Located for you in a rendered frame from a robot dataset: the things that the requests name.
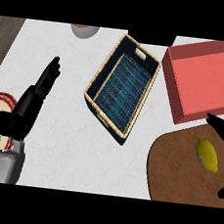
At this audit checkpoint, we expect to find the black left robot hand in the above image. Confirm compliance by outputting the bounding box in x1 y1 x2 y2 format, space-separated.
0 49 63 146

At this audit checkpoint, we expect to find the yellow lemon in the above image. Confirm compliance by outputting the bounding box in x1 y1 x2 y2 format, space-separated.
192 136 222 174

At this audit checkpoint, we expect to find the brown round cutting board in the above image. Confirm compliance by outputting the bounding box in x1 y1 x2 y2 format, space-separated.
143 117 224 209

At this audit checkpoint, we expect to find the blue wicker basket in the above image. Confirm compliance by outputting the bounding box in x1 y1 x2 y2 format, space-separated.
78 29 164 150

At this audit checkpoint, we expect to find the red square tray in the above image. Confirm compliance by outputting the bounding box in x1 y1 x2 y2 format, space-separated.
155 34 224 131

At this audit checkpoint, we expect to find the dark wooden panel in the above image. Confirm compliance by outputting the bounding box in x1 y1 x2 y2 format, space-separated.
0 16 27 86

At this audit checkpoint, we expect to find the grey bowl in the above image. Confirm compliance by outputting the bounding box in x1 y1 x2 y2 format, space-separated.
68 23 101 41

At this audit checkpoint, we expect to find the black appliance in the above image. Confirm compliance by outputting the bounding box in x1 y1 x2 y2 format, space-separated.
126 30 178 48

